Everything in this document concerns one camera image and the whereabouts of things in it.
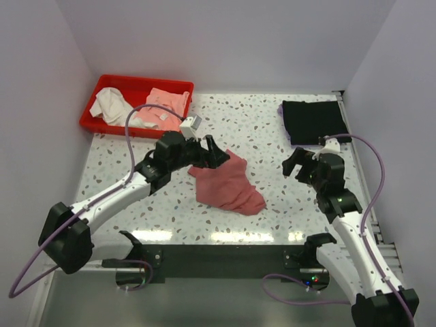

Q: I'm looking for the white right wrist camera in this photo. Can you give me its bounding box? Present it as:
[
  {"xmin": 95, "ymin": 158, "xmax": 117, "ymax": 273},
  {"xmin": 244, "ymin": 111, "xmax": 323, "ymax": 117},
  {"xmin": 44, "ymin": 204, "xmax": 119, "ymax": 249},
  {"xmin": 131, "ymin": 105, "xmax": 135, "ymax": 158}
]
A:
[{"xmin": 312, "ymin": 136, "xmax": 341, "ymax": 160}]

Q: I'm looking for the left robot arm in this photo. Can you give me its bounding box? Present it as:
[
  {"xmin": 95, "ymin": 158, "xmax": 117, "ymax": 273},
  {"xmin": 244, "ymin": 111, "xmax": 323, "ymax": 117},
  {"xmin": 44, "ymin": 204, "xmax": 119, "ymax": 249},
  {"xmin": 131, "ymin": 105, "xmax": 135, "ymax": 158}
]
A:
[{"xmin": 38, "ymin": 131, "xmax": 230, "ymax": 275}]

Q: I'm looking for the aluminium frame rail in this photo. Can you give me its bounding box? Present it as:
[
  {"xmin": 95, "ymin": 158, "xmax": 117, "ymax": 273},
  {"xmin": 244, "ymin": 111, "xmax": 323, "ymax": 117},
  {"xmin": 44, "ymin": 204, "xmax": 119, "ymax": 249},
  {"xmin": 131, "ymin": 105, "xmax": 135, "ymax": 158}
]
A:
[{"xmin": 331, "ymin": 89, "xmax": 405, "ymax": 273}]

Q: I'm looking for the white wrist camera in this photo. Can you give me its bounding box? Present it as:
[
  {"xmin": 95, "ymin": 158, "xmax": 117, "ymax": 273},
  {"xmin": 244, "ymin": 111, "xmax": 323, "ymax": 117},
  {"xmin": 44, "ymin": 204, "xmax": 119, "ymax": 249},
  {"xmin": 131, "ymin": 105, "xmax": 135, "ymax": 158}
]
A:
[
  {"xmin": 179, "ymin": 115, "xmax": 202, "ymax": 140},
  {"xmin": 312, "ymin": 136, "xmax": 341, "ymax": 160}
]

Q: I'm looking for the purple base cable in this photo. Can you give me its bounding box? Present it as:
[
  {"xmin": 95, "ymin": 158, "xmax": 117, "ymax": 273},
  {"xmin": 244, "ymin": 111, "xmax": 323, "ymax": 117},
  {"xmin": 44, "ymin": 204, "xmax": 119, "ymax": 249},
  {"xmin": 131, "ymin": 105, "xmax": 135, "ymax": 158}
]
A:
[
  {"xmin": 115, "ymin": 259, "xmax": 158, "ymax": 292},
  {"xmin": 262, "ymin": 274, "xmax": 352, "ymax": 304}
]

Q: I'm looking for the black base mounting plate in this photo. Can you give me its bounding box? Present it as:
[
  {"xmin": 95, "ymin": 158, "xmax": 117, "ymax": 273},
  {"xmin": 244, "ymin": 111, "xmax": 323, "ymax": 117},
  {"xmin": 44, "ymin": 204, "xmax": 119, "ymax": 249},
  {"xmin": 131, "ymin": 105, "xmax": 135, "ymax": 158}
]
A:
[{"xmin": 102, "ymin": 245, "xmax": 330, "ymax": 290}]

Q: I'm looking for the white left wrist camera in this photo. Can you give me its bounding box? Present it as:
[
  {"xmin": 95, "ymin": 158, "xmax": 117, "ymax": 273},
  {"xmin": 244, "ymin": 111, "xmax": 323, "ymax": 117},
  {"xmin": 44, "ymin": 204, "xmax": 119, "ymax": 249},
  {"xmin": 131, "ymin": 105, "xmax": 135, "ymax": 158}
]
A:
[{"xmin": 179, "ymin": 115, "xmax": 202, "ymax": 140}]

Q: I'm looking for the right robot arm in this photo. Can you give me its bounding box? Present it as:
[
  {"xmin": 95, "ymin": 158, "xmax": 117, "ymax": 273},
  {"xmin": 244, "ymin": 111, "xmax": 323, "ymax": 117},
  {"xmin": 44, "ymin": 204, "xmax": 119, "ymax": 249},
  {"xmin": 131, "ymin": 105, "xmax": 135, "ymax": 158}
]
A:
[{"xmin": 282, "ymin": 146, "xmax": 419, "ymax": 326}]

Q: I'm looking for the red plastic bin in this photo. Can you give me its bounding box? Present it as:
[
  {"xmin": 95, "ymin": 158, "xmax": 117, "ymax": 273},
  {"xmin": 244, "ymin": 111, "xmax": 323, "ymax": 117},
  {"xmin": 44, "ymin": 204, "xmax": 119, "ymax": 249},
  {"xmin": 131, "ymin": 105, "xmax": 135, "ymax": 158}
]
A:
[{"xmin": 79, "ymin": 74, "xmax": 194, "ymax": 136}]

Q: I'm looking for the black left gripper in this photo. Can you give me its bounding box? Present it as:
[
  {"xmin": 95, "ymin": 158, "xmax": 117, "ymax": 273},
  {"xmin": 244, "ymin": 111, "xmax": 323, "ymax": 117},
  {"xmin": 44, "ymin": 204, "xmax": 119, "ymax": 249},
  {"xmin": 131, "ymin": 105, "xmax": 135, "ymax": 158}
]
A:
[{"xmin": 168, "ymin": 134, "xmax": 230, "ymax": 173}]

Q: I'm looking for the black folded t-shirt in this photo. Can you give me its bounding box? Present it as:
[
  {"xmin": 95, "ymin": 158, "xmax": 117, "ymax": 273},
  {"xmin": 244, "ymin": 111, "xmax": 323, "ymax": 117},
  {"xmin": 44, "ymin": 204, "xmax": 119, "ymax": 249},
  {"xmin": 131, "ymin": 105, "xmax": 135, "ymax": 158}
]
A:
[{"xmin": 290, "ymin": 101, "xmax": 349, "ymax": 146}]

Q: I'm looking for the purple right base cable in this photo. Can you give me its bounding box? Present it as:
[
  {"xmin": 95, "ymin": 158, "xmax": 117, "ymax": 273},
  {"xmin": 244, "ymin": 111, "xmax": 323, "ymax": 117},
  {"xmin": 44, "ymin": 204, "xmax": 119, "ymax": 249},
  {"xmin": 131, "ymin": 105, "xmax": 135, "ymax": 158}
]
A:
[{"xmin": 262, "ymin": 274, "xmax": 352, "ymax": 304}]

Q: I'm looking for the dusty red t-shirt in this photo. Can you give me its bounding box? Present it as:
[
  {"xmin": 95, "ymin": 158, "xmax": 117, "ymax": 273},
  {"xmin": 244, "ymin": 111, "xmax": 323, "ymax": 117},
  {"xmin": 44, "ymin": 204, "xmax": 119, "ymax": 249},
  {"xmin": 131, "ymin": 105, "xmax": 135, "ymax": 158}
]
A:
[{"xmin": 188, "ymin": 149, "xmax": 266, "ymax": 216}]

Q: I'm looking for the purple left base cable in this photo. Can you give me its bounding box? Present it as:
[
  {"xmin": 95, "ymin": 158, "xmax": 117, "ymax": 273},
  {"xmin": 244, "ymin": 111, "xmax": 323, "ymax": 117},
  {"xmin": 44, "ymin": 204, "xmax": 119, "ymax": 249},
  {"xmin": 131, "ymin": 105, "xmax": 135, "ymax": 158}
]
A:
[{"xmin": 115, "ymin": 259, "xmax": 158, "ymax": 292}]

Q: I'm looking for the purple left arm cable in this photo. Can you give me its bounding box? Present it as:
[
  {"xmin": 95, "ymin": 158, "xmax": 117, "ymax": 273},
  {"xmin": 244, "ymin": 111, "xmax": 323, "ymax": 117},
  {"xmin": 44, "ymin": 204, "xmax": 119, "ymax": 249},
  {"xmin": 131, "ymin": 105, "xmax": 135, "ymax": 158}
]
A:
[{"xmin": 8, "ymin": 104, "xmax": 187, "ymax": 298}]

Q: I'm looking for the lavender folded t-shirt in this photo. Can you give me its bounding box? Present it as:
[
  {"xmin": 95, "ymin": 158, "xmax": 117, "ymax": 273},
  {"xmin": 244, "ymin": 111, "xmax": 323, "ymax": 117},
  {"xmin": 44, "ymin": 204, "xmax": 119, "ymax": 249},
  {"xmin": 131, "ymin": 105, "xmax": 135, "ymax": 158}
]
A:
[{"xmin": 277, "ymin": 101, "xmax": 292, "ymax": 142}]

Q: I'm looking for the light pink t-shirt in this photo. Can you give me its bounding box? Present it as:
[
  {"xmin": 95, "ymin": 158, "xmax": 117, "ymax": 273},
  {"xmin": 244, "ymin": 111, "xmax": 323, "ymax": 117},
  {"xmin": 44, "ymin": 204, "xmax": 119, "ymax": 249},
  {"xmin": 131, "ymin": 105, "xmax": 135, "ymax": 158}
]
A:
[{"xmin": 134, "ymin": 88, "xmax": 190, "ymax": 131}]

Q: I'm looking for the white t-shirt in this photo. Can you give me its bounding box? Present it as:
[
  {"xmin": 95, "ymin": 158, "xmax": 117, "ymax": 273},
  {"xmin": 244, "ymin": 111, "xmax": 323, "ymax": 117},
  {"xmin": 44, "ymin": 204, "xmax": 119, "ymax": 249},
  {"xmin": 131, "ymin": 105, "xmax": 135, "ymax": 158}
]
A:
[{"xmin": 89, "ymin": 87, "xmax": 133, "ymax": 126}]

